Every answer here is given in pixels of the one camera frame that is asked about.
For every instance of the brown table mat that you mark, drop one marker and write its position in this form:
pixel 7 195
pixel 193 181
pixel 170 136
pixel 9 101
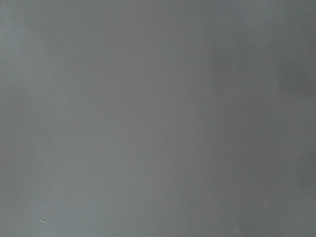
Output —
pixel 157 118

